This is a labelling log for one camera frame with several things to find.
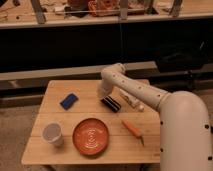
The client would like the black whiteboard eraser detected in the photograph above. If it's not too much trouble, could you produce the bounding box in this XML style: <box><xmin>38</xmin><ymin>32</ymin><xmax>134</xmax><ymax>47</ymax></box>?
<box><xmin>101</xmin><ymin>96</ymin><xmax>121</xmax><ymax>113</ymax></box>

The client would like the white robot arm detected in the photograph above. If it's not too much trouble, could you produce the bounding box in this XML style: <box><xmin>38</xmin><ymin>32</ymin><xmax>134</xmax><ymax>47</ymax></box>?
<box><xmin>98</xmin><ymin>63</ymin><xmax>213</xmax><ymax>171</ymax></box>

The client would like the white plastic bottle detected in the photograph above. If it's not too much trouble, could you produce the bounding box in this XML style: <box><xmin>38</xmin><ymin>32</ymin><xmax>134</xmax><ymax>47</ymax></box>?
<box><xmin>119</xmin><ymin>89</ymin><xmax>144</xmax><ymax>112</ymax></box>

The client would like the blue sponge block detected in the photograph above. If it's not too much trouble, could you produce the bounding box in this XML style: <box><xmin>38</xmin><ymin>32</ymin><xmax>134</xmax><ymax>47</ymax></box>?
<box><xmin>60</xmin><ymin>93</ymin><xmax>78</xmax><ymax>110</ymax></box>

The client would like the orange round plate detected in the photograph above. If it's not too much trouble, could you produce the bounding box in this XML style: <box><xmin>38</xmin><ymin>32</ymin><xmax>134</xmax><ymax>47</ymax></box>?
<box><xmin>72</xmin><ymin>118</ymin><xmax>109</xmax><ymax>156</ymax></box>

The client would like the orange toy carrot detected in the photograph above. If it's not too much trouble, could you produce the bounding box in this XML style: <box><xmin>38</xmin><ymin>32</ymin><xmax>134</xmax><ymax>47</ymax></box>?
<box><xmin>122</xmin><ymin>120</ymin><xmax>144</xmax><ymax>143</ymax></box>

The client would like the translucent plastic cup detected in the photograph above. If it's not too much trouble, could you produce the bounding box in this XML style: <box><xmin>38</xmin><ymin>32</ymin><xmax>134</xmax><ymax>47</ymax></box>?
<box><xmin>42</xmin><ymin>123</ymin><xmax>64</xmax><ymax>147</ymax></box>

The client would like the orange object on shelf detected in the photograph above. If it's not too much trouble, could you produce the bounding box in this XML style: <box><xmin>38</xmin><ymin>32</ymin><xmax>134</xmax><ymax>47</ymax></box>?
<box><xmin>88</xmin><ymin>0</ymin><xmax>119</xmax><ymax>17</ymax></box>

